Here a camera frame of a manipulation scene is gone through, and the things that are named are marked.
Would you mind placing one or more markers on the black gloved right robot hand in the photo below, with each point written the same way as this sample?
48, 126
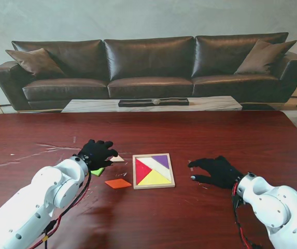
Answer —
222, 172

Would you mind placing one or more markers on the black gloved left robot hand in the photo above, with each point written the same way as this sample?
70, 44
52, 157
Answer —
96, 155

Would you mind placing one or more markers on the green tangram square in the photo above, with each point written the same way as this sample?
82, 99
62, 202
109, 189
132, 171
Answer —
97, 172

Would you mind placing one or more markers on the orange tangram parallelogram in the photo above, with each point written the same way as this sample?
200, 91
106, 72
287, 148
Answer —
118, 183

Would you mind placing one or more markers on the red large tangram triangle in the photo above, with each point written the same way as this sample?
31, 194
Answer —
141, 169

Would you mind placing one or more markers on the purple medium tangram triangle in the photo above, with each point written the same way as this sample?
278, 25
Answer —
161, 160

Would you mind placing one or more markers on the yellow large tangram triangle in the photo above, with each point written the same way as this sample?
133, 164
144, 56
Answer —
154, 179

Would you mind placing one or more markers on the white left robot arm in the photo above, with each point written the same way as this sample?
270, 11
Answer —
42, 197

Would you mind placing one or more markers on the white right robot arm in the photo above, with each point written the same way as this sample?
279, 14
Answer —
272, 205

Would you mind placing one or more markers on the natural wood small tangram triangle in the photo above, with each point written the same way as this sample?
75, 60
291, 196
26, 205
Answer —
119, 159

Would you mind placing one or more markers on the wooden square puzzle tray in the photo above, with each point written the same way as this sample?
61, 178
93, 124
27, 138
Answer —
161, 168

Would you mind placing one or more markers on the marble coffee table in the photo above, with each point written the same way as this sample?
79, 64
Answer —
91, 105

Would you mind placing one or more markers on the long black decorative tray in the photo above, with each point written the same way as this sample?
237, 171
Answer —
138, 103

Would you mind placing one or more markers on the glass ball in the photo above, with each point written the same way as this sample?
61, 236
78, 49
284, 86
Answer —
155, 101

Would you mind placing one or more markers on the dark brown leather sofa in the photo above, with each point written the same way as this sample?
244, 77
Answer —
150, 64

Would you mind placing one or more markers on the brown sofa cushion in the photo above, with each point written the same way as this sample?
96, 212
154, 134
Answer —
265, 58
36, 63

